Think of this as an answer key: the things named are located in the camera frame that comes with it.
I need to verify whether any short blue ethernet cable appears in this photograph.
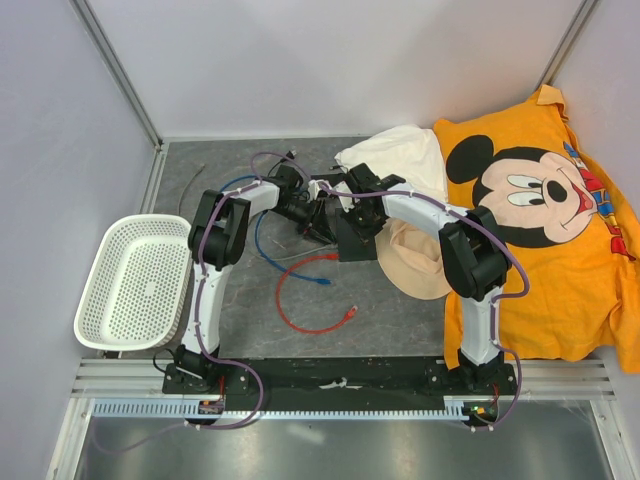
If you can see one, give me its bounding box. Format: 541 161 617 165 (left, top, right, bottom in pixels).
219 173 261 194

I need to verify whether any black power adapter with cord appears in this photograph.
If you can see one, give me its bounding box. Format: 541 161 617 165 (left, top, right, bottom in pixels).
269 148 351 191

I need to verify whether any orange Mickey Mouse cloth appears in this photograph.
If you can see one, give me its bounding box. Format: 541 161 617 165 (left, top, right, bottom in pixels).
434 86 639 374

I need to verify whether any red ethernet cable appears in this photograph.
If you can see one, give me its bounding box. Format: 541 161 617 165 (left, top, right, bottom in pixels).
275 251 360 335

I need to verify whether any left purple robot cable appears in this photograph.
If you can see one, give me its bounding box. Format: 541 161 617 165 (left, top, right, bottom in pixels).
92 150 311 454

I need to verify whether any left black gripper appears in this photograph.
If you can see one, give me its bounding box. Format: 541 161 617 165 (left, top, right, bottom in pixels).
271 199 337 249

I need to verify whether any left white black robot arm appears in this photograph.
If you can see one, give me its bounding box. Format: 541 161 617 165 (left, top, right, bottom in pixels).
163 165 336 394

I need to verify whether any grey slotted cable duct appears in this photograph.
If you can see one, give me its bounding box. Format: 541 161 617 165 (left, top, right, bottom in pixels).
93 398 469 421

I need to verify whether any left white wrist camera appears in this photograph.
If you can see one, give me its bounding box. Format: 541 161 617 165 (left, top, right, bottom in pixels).
307 180 326 201

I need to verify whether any white perforated plastic basket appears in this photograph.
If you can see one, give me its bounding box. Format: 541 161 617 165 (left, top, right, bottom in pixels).
73 214 191 352

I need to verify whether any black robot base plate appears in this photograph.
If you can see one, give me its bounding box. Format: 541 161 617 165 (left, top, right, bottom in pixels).
162 355 516 401

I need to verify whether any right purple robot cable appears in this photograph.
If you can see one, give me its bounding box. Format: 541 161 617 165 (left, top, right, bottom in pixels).
317 182 532 434

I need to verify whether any long blue ethernet cable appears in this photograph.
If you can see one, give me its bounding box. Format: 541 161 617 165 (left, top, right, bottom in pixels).
255 209 333 288

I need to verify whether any beige bucket hat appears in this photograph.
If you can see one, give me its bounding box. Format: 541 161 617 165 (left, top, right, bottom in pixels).
375 219 451 300

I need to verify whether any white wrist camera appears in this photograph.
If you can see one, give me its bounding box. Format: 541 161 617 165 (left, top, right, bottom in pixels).
333 182 354 211
307 180 326 201

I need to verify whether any black network switch box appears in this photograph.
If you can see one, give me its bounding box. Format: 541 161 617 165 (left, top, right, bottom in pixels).
335 209 377 263

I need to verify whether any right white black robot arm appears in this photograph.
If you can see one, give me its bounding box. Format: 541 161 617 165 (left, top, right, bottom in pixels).
335 164 512 394

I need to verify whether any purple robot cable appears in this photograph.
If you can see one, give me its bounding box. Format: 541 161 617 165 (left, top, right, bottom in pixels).
92 150 311 454
317 182 532 434

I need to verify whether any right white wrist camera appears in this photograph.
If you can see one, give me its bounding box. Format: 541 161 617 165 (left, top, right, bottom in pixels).
333 182 354 211

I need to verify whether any cream white cloth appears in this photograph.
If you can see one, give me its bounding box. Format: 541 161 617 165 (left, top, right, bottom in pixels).
335 124 448 202

